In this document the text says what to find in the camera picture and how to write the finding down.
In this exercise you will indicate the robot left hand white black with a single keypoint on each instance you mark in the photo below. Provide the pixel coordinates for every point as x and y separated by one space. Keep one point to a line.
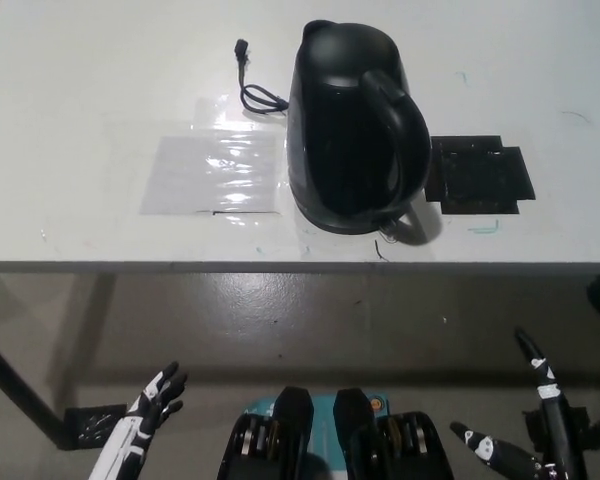
140 425

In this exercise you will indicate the black electric kettle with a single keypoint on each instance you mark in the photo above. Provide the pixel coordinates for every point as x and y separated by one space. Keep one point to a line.
345 125

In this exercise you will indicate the black round kettle base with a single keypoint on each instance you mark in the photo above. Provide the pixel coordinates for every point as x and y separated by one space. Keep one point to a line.
340 228

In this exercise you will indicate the clear plastic sheet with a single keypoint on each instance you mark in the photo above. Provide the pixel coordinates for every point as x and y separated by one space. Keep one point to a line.
195 175

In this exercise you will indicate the black table leg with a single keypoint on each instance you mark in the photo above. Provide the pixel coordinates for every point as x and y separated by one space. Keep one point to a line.
20 395

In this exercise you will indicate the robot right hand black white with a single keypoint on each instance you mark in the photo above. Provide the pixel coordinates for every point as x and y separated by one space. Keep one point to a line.
560 440

